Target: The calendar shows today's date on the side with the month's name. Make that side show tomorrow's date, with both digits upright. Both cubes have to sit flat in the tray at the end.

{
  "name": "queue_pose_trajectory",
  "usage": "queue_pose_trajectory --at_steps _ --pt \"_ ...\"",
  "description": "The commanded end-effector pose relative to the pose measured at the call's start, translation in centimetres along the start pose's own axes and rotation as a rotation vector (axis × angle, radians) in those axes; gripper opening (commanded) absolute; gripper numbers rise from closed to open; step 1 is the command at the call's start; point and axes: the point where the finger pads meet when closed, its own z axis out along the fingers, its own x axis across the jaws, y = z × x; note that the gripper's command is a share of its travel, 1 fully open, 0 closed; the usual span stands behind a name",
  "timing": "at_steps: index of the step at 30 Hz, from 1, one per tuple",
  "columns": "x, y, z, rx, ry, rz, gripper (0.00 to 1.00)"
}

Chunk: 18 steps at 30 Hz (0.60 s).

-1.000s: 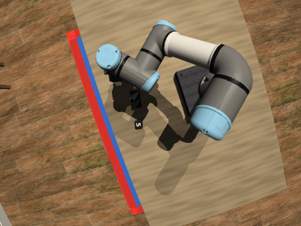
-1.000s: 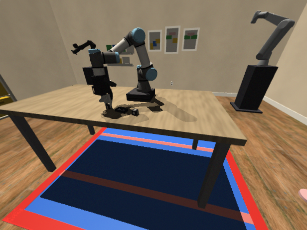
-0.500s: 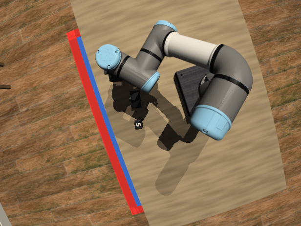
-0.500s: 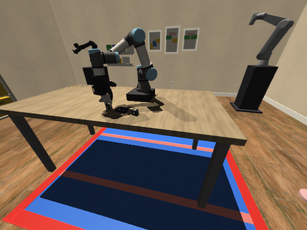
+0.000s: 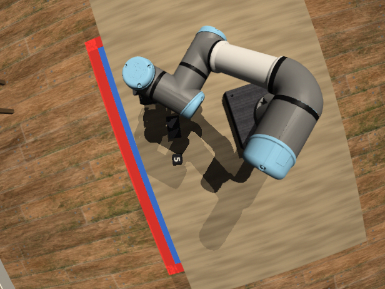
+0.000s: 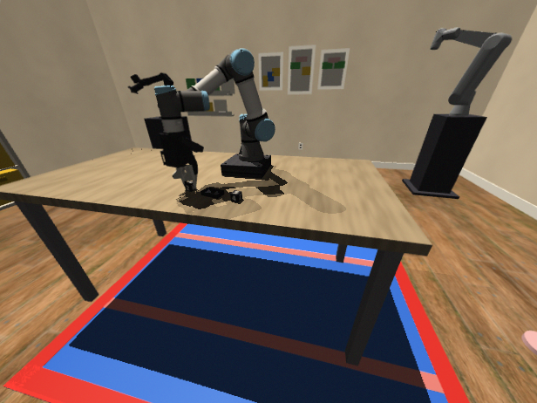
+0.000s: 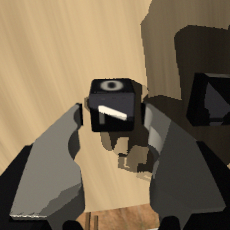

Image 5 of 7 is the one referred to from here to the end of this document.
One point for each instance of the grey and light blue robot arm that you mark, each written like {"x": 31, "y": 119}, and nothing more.
{"x": 284, "y": 122}

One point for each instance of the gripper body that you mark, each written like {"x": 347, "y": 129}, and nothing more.
{"x": 143, "y": 99}

